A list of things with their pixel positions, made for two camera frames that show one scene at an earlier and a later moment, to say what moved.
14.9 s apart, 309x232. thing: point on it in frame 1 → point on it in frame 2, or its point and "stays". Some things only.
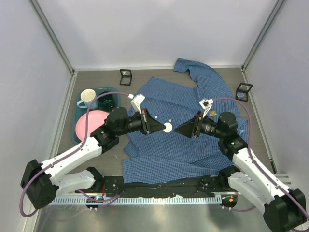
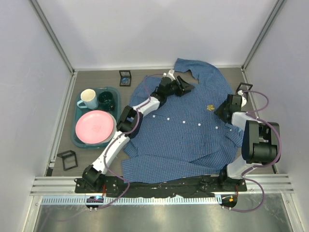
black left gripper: x=149 y=124 → x=183 y=87
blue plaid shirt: x=171 y=155 stays
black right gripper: x=193 y=125 → x=218 y=111
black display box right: x=242 y=92 stays
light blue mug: x=87 y=96 stays
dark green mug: x=105 y=101 stays
